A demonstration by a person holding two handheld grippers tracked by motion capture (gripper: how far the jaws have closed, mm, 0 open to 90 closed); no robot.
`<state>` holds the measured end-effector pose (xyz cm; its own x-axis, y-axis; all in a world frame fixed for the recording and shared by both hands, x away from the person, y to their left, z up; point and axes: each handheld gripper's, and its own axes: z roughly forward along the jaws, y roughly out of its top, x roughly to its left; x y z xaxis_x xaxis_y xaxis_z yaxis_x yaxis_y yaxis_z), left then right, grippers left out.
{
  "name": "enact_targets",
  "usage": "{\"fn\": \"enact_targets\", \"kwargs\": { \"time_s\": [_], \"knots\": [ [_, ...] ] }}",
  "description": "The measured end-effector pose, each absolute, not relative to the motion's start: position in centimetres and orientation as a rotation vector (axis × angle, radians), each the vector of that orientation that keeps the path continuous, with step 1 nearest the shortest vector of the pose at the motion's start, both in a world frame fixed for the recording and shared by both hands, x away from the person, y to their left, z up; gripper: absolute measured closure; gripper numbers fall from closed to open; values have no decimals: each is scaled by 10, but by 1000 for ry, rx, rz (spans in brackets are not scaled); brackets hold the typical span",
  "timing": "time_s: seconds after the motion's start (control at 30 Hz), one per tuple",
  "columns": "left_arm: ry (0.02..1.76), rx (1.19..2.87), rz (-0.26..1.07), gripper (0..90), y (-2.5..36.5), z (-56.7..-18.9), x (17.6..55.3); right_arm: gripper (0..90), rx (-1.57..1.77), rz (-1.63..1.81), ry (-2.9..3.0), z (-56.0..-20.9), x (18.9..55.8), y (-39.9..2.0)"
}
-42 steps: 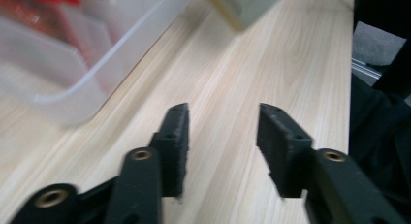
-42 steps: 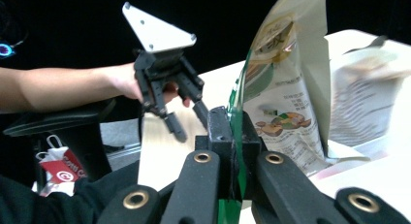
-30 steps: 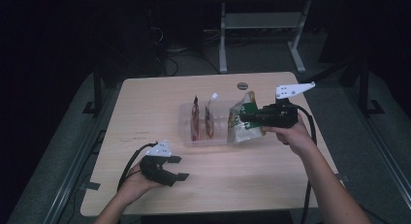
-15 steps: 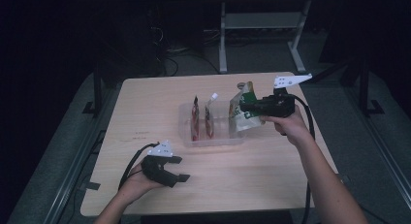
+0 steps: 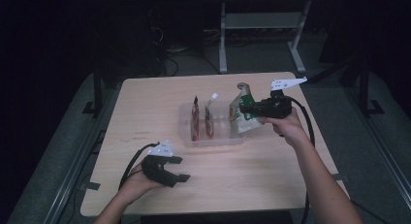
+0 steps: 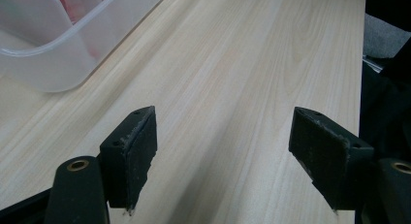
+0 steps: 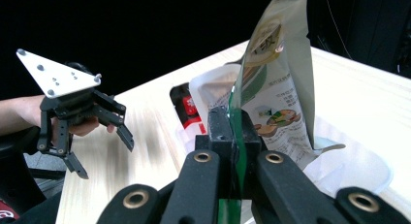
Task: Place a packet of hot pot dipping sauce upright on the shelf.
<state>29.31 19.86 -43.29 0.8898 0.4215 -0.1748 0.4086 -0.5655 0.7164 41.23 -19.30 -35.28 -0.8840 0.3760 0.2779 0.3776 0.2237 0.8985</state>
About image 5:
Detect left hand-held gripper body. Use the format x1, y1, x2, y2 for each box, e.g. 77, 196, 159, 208
141, 140, 179, 189

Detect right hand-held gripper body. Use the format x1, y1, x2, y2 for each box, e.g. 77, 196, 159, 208
255, 76, 309, 119

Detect green snack packet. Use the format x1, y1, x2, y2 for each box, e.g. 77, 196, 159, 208
228, 82, 264, 135

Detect clear plastic container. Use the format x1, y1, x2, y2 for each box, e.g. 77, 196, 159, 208
177, 99, 250, 148

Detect white spouted snack packet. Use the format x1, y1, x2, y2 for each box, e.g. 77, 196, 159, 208
204, 92, 219, 141

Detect red snack packet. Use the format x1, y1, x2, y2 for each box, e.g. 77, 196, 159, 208
190, 95, 202, 143

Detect person's left hand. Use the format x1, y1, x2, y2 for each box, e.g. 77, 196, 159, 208
118, 161, 164, 203

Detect person's right hand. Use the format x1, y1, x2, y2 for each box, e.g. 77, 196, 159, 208
259, 106, 308, 148

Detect black metal stand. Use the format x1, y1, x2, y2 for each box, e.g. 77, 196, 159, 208
355, 58, 386, 117
81, 63, 105, 118

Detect left hand-held gripper cable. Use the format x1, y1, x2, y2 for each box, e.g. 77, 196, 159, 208
117, 142, 162, 192

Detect hand-held gripper cable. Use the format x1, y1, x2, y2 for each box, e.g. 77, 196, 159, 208
284, 95, 317, 224
117, 142, 162, 192

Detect right hand-held gripper cable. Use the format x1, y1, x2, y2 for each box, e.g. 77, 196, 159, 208
284, 95, 317, 224

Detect black cable beside table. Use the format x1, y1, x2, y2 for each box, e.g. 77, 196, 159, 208
64, 129, 109, 224
352, 199, 392, 224

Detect white metal table frame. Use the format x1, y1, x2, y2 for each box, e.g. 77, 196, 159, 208
218, 0, 313, 75

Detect black floor cables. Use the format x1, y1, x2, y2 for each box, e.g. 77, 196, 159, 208
148, 25, 221, 78

